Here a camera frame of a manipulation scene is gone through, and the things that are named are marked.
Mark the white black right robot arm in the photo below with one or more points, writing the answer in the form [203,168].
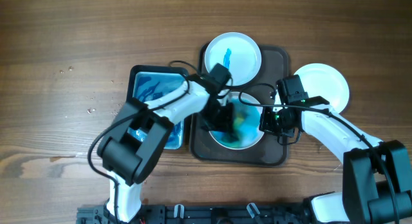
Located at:
[376,183]

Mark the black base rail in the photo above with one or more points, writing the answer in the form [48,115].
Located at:
[287,213]

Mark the dark brown serving tray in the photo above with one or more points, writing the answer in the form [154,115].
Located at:
[267,152]

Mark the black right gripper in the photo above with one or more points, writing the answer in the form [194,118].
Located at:
[266,124]

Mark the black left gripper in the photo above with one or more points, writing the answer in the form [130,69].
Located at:
[224,124]

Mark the black basin with blue water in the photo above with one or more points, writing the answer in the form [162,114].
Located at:
[152,82]

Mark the white plate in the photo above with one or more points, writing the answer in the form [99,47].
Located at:
[325,81]
[249,132]
[238,53]

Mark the green yellow sponge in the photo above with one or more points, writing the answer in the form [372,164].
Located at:
[238,120]

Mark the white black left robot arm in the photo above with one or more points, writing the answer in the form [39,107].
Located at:
[132,145]

